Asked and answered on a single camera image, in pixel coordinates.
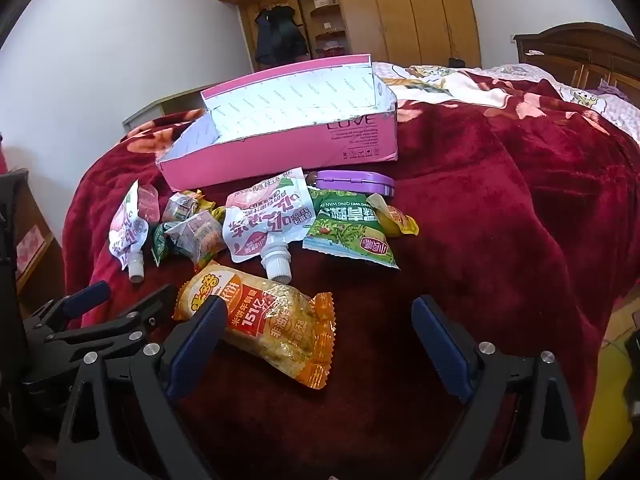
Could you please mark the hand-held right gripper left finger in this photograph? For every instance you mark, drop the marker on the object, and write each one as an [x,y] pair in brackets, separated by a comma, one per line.
[195,345]

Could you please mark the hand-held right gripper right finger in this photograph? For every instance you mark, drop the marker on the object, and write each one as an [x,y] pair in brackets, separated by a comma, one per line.
[440,350]

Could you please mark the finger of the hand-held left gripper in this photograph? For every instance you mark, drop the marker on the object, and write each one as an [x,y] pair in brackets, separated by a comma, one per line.
[87,295]
[155,310]

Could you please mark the small green packet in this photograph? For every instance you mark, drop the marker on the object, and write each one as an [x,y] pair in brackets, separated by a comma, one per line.
[160,245]

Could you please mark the orange rice cracker packet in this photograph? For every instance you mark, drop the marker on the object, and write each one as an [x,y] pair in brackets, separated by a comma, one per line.
[260,320]

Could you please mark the small pink spout pouch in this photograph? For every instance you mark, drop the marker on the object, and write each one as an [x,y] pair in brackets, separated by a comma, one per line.
[127,230]

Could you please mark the clear snack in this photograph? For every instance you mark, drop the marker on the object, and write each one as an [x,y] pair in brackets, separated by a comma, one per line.
[180,206]
[197,237]

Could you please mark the yellow candy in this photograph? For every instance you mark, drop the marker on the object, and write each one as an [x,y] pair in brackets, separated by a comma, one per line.
[212,207]

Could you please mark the yellow jelly cup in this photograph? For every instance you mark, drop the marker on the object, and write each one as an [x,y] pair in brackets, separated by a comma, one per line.
[395,220]

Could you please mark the large pink spout pouch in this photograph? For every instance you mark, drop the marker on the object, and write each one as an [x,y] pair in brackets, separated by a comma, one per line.
[265,220]

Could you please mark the green snack packet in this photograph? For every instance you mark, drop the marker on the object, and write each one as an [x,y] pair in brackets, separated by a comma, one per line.
[345,230]

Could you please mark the purple plastic case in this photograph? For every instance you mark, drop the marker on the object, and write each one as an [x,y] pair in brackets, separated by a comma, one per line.
[350,180]

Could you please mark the pink cardboard box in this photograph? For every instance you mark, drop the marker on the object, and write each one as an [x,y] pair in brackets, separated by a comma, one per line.
[280,110]

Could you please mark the wooden nightstand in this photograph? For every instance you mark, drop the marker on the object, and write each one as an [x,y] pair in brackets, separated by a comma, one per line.
[45,270]

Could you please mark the pink patterned box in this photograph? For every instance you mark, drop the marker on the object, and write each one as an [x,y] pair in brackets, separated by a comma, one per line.
[30,245]

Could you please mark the yellow plastic object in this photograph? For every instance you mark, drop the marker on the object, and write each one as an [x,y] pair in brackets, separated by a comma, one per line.
[610,410]

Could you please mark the low white shelf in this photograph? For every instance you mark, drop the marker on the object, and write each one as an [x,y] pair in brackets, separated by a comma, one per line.
[150,110]

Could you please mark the small black bag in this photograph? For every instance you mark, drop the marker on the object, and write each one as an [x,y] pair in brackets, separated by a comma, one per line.
[457,62]

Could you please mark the checked cartoon bedsheet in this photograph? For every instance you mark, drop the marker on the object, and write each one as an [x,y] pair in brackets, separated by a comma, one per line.
[580,92]

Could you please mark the dark hanging jacket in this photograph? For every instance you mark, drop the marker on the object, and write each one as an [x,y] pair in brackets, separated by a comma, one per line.
[280,35]

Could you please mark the purple cloth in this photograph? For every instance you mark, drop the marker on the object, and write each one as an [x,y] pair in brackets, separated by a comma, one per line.
[605,89]

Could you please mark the red storage basket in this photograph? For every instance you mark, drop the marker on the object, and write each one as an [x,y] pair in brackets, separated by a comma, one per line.
[330,51]

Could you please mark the dark wooden headboard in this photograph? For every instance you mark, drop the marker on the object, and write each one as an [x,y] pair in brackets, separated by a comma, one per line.
[575,55]

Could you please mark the wooden wardrobe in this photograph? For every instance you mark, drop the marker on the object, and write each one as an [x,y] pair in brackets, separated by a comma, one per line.
[400,10]

